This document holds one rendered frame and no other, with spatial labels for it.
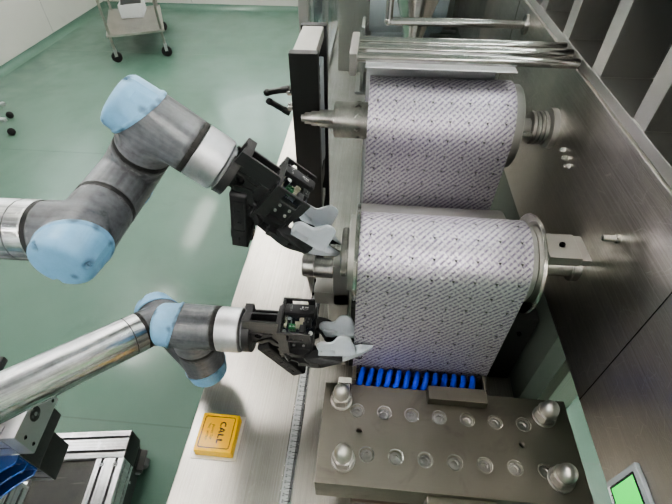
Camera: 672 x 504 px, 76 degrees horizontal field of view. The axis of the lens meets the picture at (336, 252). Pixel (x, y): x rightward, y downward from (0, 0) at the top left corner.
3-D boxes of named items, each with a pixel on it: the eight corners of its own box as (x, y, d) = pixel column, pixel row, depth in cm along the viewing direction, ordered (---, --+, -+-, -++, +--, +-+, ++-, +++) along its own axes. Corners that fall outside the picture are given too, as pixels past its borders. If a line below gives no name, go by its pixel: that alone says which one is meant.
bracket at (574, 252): (537, 240, 64) (542, 230, 62) (577, 242, 64) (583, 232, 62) (546, 265, 60) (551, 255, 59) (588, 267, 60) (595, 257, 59)
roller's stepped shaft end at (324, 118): (303, 121, 80) (302, 105, 78) (335, 122, 80) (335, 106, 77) (300, 130, 78) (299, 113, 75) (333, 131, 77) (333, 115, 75)
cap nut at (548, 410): (529, 405, 71) (538, 392, 68) (552, 407, 71) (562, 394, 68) (535, 427, 69) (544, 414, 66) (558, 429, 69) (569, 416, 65)
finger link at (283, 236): (310, 255, 62) (260, 221, 59) (304, 260, 63) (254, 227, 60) (316, 234, 66) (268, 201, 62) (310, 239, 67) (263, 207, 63)
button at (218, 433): (206, 417, 83) (204, 411, 81) (242, 420, 83) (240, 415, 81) (195, 455, 78) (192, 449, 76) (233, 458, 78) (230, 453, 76)
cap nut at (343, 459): (332, 446, 67) (332, 434, 63) (355, 448, 66) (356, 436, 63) (329, 471, 64) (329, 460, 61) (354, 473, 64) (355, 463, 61)
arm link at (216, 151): (174, 182, 56) (194, 149, 62) (205, 201, 58) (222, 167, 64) (200, 145, 52) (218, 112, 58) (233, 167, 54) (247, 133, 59)
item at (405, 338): (352, 365, 78) (356, 301, 64) (485, 375, 76) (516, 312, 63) (352, 367, 77) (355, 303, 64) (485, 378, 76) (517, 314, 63)
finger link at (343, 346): (374, 345, 66) (314, 340, 67) (371, 365, 70) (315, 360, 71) (374, 328, 68) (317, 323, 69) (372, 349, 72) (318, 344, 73)
